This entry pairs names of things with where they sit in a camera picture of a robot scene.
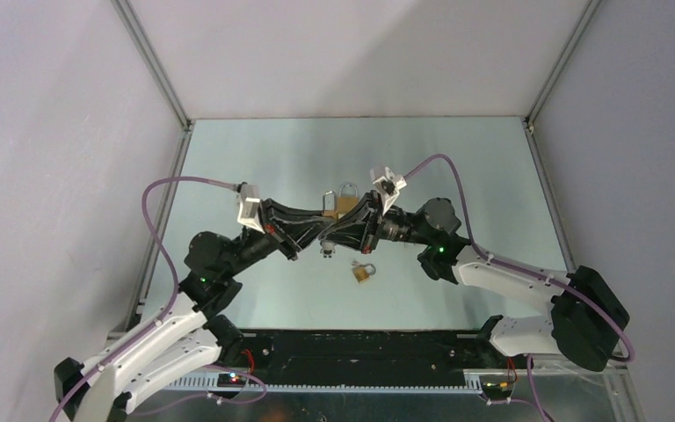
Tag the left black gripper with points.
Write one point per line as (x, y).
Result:
(301, 236)

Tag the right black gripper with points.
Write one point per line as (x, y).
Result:
(360, 236)

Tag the large brass padlock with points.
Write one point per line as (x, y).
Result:
(348, 198)

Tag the small brass padlock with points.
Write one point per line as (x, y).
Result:
(362, 272)

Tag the long shackle brass padlock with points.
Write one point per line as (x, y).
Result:
(329, 205)

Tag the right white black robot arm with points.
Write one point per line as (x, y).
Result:
(577, 315)

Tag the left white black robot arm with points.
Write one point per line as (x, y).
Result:
(189, 331)

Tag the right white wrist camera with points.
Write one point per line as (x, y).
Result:
(388, 184)

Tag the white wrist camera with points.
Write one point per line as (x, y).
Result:
(248, 201)
(388, 184)

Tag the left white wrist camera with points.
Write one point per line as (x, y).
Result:
(248, 201)

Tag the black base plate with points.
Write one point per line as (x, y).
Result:
(374, 358)

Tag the right aluminium frame post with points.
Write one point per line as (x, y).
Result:
(562, 60)

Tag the aluminium frame post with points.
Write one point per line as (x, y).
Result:
(562, 60)
(138, 35)

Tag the slotted grey cable duct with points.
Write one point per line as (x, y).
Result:
(218, 382)

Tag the left aluminium frame post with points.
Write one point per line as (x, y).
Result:
(138, 35)

